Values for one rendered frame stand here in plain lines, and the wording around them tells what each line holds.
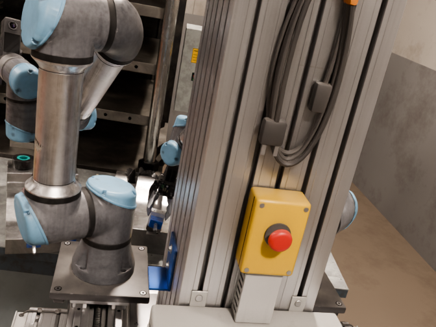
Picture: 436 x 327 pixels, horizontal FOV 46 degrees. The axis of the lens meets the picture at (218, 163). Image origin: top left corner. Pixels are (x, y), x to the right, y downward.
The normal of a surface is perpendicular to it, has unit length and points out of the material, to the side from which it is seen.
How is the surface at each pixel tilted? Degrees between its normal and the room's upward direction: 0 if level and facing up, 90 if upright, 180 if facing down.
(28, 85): 90
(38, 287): 90
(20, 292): 90
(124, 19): 74
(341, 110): 90
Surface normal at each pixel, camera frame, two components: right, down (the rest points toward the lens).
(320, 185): 0.15, 0.39
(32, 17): -0.77, -0.05
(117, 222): 0.56, 0.40
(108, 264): 0.36, 0.11
